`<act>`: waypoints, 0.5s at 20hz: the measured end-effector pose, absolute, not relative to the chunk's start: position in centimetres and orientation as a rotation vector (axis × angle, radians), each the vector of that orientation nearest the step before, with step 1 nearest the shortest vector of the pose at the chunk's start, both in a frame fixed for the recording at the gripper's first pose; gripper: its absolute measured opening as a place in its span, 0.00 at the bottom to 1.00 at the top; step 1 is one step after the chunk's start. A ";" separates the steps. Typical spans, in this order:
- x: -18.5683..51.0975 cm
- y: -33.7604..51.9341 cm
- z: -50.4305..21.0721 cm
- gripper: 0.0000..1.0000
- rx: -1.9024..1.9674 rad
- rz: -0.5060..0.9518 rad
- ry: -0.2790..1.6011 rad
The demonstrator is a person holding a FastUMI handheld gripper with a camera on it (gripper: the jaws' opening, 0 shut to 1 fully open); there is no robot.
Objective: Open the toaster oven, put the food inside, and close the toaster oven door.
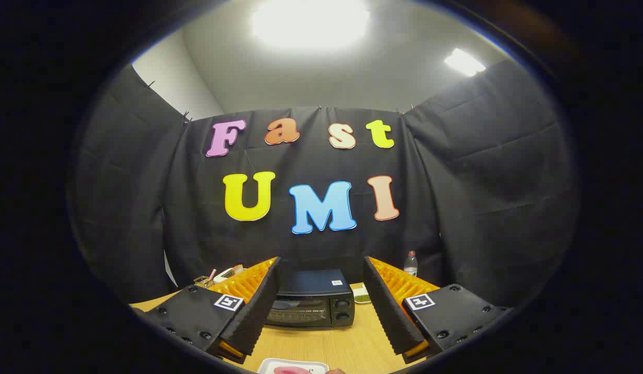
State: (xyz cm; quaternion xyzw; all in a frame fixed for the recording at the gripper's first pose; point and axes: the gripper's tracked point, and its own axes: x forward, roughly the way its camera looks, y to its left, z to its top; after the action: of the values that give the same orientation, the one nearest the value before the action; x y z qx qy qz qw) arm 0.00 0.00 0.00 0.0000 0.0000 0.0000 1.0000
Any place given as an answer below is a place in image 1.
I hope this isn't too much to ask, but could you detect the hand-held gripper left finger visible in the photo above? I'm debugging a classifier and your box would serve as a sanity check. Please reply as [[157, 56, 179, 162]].
[[132, 256, 282, 365]]

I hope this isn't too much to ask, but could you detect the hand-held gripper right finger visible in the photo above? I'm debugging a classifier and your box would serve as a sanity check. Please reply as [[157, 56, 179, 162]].
[[363, 256, 512, 364]]

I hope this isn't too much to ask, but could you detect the black toaster oven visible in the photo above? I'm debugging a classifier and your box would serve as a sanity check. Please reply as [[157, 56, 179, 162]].
[[264, 269, 356, 330]]

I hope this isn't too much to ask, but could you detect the white square plate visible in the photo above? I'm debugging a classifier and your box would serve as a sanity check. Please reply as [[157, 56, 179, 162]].
[[258, 357, 330, 374]]

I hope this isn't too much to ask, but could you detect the white slot toaster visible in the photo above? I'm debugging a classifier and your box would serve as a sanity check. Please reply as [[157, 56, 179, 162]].
[[213, 265, 244, 284]]

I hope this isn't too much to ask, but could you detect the black backdrop cloth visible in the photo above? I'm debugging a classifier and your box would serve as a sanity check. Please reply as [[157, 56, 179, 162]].
[[67, 58, 579, 307]]

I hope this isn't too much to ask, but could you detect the small ceiling light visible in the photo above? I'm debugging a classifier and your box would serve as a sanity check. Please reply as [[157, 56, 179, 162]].
[[445, 48, 487, 77]]

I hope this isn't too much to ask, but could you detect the large ceiling light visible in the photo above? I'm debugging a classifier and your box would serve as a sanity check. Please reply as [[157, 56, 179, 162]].
[[251, 0, 371, 52]]

